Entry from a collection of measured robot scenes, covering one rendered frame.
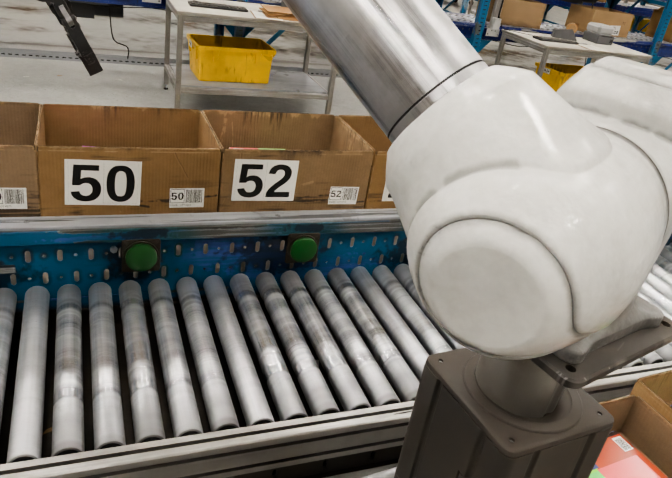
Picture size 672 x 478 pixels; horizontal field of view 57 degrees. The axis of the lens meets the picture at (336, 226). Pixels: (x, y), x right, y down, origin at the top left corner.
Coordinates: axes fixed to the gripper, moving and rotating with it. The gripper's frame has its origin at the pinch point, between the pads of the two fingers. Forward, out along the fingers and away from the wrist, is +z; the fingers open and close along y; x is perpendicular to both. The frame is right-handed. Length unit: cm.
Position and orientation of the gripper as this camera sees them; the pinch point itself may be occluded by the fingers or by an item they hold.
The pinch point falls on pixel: (85, 53)
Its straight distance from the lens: 147.5
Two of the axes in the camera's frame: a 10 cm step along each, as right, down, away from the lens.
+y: 5.4, 7.2, -4.4
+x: 8.4, -4.9, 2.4
